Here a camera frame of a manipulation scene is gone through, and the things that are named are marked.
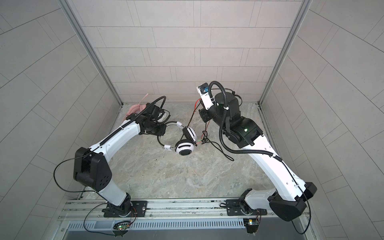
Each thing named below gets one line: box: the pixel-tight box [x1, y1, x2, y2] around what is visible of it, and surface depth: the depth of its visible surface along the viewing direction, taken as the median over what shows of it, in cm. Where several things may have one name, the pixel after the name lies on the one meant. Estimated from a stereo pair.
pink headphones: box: [122, 93, 149, 122], surface depth 104 cm
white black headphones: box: [157, 121, 198, 156], surface depth 75 cm
